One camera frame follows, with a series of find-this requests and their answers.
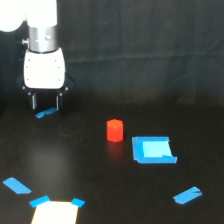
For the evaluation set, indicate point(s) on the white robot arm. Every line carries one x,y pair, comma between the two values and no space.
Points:
41,19

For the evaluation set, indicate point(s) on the white paper sheet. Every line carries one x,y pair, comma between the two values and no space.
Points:
54,212

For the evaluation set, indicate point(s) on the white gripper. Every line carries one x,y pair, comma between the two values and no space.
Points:
45,71

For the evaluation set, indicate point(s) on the blue tape on paper left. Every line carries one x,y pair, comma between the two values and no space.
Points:
39,201

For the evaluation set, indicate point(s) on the red hexagonal block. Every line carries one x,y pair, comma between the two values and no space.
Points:
114,130

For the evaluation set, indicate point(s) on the blue tape on paper right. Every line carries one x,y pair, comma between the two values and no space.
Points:
78,202

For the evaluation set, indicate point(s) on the blue tape on paper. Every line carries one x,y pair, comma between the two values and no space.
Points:
78,202
39,201

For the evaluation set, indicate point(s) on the blue tape square marker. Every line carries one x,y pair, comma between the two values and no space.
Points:
152,150

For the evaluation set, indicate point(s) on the blue tape strip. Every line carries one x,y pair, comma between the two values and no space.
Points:
16,186
46,112
187,195

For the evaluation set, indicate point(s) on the blue tape strip near left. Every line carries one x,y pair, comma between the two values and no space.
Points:
16,186

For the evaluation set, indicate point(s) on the blue tape strip far left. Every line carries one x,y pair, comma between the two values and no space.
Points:
46,112

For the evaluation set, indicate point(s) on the blue tape strip near right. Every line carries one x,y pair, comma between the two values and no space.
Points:
187,195

